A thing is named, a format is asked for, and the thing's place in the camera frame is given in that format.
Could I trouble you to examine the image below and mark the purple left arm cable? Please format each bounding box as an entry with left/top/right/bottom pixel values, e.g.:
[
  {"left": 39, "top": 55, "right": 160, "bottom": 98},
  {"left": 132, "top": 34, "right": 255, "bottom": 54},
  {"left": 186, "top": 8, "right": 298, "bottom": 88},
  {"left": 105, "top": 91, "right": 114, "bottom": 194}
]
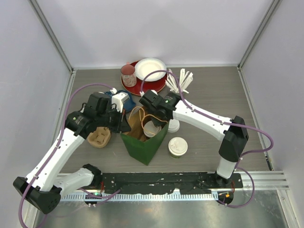
[{"left": 18, "top": 83, "right": 123, "bottom": 228}]

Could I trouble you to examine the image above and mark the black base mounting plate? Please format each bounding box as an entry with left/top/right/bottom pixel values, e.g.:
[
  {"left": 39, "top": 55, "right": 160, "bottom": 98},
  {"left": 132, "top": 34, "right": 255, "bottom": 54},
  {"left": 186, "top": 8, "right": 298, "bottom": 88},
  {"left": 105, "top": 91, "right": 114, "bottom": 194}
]
[{"left": 73, "top": 171, "right": 243, "bottom": 196}]

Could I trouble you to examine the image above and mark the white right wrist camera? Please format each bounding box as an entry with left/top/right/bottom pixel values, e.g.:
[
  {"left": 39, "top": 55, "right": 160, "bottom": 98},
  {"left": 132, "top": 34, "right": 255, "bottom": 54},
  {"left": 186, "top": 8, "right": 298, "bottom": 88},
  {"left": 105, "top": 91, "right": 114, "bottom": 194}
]
[{"left": 140, "top": 90, "right": 158, "bottom": 96}]

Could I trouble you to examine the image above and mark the red round tray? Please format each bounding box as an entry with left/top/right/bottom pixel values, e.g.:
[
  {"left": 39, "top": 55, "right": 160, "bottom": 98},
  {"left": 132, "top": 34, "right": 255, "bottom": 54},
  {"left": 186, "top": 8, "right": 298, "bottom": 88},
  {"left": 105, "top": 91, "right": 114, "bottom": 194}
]
[{"left": 121, "top": 61, "right": 167, "bottom": 96}]

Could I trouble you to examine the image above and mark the green brown paper bag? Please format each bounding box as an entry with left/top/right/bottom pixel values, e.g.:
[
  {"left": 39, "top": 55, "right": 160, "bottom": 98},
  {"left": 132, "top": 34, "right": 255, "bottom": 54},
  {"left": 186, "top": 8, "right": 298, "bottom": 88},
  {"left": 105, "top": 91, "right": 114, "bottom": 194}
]
[{"left": 121, "top": 106, "right": 169, "bottom": 165}]

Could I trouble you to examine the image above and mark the pink floral mug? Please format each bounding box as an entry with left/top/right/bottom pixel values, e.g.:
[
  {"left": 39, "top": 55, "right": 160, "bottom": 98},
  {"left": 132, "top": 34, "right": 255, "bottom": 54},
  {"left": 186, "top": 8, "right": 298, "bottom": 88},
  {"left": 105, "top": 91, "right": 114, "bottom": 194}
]
[{"left": 121, "top": 62, "right": 137, "bottom": 87}]

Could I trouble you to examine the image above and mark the green paper coffee cup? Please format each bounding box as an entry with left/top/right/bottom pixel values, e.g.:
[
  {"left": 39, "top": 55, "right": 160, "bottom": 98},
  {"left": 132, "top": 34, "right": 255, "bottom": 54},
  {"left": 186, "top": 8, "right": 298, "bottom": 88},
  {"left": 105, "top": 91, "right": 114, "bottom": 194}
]
[{"left": 170, "top": 153, "right": 184, "bottom": 159}]

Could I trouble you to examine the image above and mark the bundle of wrapped white utensils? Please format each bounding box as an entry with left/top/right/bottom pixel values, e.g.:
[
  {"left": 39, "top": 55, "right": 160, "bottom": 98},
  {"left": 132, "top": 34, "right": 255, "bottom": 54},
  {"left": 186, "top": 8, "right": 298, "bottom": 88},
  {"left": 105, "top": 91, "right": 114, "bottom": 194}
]
[{"left": 165, "top": 68, "right": 193, "bottom": 94}]

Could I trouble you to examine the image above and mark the white cup lid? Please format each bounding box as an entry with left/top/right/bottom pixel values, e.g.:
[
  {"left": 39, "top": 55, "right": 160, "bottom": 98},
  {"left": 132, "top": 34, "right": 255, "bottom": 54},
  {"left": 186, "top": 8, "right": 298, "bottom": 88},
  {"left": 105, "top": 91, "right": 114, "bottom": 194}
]
[
  {"left": 168, "top": 137, "right": 188, "bottom": 154},
  {"left": 143, "top": 121, "right": 162, "bottom": 138}
]

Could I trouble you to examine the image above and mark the cardboard cup carrier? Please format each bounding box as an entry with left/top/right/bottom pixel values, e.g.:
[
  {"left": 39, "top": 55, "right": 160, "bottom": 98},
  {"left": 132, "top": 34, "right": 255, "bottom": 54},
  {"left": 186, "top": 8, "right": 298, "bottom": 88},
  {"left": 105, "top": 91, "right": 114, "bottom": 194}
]
[{"left": 87, "top": 127, "right": 111, "bottom": 148}]

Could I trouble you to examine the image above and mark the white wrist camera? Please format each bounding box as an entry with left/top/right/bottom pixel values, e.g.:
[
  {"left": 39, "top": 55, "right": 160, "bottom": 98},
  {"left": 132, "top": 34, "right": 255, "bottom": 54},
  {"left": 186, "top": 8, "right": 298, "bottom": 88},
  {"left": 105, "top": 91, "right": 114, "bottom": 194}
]
[
  {"left": 140, "top": 90, "right": 158, "bottom": 96},
  {"left": 110, "top": 88, "right": 129, "bottom": 113}
]

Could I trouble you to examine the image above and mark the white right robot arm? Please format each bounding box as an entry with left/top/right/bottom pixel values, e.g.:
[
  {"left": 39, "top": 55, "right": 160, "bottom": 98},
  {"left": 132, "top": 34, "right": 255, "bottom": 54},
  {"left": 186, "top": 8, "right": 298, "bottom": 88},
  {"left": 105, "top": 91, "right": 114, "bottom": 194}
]
[{"left": 139, "top": 90, "right": 249, "bottom": 188}]

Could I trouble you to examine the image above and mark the stack of white lids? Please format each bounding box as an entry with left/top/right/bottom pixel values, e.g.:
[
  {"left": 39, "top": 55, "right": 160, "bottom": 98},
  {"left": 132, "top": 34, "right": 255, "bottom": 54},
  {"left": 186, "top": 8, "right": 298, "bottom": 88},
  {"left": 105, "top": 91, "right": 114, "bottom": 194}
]
[{"left": 168, "top": 119, "right": 180, "bottom": 133}]

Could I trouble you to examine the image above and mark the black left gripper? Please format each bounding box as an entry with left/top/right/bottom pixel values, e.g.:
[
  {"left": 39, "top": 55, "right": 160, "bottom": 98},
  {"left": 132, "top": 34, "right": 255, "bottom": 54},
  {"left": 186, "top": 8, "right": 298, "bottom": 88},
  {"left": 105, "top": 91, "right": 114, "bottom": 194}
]
[{"left": 96, "top": 105, "right": 132, "bottom": 133}]

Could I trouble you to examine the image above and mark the white paper plate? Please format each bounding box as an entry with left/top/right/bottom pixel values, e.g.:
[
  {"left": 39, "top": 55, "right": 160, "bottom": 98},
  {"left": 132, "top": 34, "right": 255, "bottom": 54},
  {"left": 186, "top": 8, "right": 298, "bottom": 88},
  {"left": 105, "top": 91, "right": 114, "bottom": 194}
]
[{"left": 135, "top": 58, "right": 167, "bottom": 82}]

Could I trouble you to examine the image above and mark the blue shell-shaped dish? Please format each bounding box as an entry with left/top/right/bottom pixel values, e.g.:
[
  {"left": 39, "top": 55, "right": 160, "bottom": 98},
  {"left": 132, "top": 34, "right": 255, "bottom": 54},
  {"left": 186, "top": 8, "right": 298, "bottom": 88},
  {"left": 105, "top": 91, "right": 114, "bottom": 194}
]
[{"left": 105, "top": 90, "right": 136, "bottom": 113}]

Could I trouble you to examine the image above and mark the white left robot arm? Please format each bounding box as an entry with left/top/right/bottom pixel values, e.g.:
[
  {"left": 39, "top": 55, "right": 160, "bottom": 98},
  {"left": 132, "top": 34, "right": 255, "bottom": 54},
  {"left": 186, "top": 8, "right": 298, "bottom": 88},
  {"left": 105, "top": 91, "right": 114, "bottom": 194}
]
[{"left": 13, "top": 92, "right": 131, "bottom": 214}]

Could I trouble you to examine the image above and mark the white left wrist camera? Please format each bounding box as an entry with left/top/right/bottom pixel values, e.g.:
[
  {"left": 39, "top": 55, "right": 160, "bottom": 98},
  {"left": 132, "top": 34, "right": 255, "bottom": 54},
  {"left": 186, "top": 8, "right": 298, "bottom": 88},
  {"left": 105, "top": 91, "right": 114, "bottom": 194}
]
[{"left": 110, "top": 88, "right": 129, "bottom": 113}]

